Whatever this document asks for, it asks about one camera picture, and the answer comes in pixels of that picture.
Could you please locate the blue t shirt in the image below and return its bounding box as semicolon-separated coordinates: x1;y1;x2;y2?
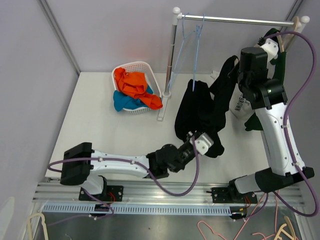
113;90;147;112

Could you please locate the white cable duct strip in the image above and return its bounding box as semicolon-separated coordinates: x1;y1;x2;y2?
42;203;232;216

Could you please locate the beige hanger on floor left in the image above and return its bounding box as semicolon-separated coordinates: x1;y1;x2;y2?
26;212;49;240

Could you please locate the light blue wire hanger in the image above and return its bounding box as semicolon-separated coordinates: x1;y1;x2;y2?
165;12;198;91
192;15;205;92

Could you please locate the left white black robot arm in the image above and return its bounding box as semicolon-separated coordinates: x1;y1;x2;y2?
60;132;200;201

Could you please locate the beige hanger on floor right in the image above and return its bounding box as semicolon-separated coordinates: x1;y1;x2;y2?
274;216;297;240

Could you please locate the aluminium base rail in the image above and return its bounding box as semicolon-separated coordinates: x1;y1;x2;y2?
32;179;305;207

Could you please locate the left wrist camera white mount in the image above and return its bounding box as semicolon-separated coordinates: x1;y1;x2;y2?
195;132;214;156

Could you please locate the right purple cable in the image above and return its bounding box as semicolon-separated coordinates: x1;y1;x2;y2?
259;31;319;223

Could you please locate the beige hanger on floor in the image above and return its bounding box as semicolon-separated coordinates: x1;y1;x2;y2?
26;212;49;240
274;216;297;240

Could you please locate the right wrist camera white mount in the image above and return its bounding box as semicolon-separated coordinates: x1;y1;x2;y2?
259;38;279;62

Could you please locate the black t shirt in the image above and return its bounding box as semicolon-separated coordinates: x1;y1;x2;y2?
174;55;238;158

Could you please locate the metal clothes rack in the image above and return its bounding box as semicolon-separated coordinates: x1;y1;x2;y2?
157;7;310;121

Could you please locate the white plastic laundry basket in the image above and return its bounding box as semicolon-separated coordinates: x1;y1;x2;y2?
111;61;163;114

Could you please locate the purple cable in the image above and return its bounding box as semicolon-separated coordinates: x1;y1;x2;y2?
47;136;201;221
259;31;319;223

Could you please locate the pink wire hanger on floor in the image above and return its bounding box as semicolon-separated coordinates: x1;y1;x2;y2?
196;181;281;240

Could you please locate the orange t shirt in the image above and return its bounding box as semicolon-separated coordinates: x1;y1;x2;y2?
114;67;163;110

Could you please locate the green white raglan shirt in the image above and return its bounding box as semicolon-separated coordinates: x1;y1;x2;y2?
244;35;287;132

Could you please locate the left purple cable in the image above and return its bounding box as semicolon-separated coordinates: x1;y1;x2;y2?
47;136;201;221

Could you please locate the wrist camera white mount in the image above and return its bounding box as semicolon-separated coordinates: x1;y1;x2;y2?
259;38;279;62
195;132;214;156

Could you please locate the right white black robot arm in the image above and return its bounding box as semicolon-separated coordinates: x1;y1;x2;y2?
227;47;315;203

